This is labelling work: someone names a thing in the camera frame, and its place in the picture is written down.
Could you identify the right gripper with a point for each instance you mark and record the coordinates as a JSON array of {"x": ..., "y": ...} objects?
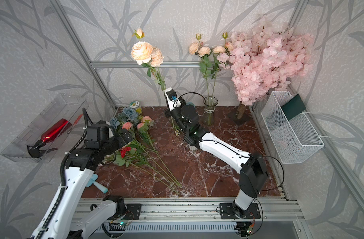
[{"x": 167, "y": 113}]

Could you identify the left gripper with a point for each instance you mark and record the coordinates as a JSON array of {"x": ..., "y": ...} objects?
[{"x": 122, "y": 141}]

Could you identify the cream pink rose stem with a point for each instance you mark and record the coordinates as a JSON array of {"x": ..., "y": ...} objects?
[{"x": 198, "y": 48}]

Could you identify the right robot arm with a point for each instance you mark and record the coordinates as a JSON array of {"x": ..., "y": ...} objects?
[{"x": 252, "y": 170}]

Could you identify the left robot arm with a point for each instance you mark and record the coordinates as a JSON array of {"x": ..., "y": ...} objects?
[{"x": 76, "y": 170}]

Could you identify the clear glass vase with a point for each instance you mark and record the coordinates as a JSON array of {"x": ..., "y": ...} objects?
[{"x": 208, "y": 117}]

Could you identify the blue hydrangea flowers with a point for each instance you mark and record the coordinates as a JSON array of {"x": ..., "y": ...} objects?
[{"x": 124, "y": 115}]

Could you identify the small white daisy sprig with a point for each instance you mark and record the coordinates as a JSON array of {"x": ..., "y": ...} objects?
[{"x": 177, "y": 130}]

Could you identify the red rose stem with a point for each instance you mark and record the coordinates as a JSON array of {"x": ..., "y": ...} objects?
[{"x": 143, "y": 161}]

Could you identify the pink rose bunch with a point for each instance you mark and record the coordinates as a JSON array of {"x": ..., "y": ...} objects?
[{"x": 142, "y": 139}]

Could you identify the teal hand trowel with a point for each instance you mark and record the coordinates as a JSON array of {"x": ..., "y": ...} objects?
[{"x": 99, "y": 186}]

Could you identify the red spray bottle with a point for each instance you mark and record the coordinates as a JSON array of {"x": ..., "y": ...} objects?
[{"x": 61, "y": 127}]

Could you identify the tree stand base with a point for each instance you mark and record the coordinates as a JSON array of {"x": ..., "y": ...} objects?
[{"x": 239, "y": 115}]

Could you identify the pink cherry blossom tree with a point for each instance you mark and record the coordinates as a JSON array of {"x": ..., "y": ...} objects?
[{"x": 266, "y": 58}]

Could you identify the dark green card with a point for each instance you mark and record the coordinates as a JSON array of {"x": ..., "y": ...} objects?
[{"x": 293, "y": 107}]

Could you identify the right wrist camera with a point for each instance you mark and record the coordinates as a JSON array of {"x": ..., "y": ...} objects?
[{"x": 172, "y": 99}]

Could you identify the clear plastic wall bin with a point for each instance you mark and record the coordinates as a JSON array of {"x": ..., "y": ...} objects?
[{"x": 63, "y": 106}]

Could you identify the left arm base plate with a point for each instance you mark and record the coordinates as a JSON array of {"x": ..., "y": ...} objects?
[{"x": 127, "y": 212}]

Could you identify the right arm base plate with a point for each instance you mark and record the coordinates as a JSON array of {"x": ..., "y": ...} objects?
[{"x": 231, "y": 211}]

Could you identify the white wire mesh basket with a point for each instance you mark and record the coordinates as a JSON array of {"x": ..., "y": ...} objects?
[{"x": 294, "y": 137}]

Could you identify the aluminium front rail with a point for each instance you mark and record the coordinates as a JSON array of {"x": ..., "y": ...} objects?
[{"x": 207, "y": 209}]

